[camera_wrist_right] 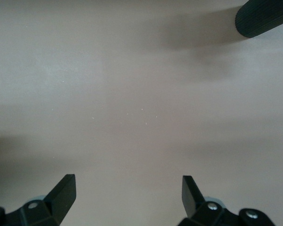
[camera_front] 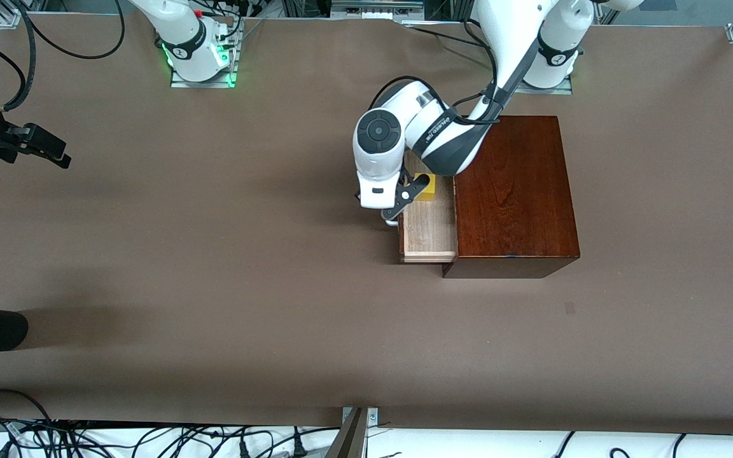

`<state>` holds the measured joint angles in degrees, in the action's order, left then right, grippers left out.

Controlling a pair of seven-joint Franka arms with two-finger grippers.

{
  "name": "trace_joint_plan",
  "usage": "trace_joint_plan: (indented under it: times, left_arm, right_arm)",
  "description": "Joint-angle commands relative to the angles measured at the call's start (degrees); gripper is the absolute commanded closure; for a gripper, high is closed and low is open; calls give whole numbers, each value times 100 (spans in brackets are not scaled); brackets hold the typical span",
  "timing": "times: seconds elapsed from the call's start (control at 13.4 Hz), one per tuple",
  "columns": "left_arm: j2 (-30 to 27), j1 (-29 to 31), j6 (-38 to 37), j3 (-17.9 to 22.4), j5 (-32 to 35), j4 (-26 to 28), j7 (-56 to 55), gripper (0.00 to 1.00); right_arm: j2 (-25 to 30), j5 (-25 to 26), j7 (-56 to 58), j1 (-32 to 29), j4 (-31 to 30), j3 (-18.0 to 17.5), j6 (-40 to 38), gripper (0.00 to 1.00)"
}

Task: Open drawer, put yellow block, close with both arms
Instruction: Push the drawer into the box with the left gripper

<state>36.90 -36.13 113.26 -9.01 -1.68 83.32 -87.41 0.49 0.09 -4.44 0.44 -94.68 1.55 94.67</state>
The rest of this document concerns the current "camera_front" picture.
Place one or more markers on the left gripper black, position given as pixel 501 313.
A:
pixel 357 194

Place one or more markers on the yellow cube block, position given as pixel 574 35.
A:
pixel 429 191

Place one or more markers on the wooden drawer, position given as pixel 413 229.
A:
pixel 430 229

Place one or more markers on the dark brown wooden cabinet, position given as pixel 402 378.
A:
pixel 519 203

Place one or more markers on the dark metal bar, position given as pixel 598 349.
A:
pixel 349 442

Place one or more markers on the black power plug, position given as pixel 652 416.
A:
pixel 298 448

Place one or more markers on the aluminium frame crossbar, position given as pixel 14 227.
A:
pixel 376 11

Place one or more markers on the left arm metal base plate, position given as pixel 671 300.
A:
pixel 554 91

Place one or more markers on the grey metal bracket plate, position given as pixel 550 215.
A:
pixel 373 416

